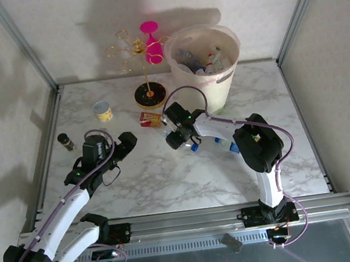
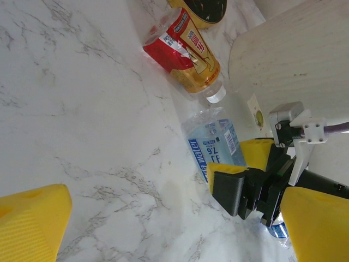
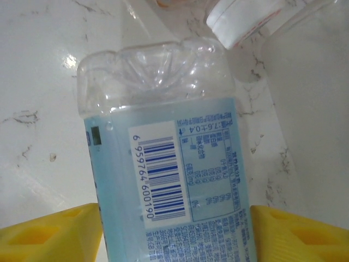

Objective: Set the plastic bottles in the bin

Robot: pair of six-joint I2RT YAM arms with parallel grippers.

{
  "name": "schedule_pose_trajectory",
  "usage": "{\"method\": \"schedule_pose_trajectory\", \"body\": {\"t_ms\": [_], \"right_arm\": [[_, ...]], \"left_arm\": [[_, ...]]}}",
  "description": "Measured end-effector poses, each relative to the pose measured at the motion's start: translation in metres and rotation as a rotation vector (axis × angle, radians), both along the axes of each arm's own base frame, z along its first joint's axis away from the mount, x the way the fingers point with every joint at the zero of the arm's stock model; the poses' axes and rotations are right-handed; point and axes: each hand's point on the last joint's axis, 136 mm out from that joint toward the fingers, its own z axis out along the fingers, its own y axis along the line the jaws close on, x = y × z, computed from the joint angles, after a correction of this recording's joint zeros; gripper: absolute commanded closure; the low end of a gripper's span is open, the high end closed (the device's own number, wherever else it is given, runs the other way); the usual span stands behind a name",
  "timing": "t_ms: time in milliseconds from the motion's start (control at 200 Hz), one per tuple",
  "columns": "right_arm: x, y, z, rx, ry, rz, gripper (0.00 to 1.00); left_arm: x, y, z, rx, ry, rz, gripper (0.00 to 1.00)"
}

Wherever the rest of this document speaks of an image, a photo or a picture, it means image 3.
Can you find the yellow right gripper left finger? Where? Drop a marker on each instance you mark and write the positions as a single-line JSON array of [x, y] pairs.
[[41, 240]]

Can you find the light blue label bottle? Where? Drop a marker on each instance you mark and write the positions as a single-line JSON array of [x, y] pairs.
[[163, 163]]

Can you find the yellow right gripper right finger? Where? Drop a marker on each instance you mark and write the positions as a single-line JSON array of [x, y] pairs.
[[300, 240]]

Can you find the red gold label bottle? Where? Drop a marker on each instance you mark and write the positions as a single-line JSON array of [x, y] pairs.
[[231, 21]]

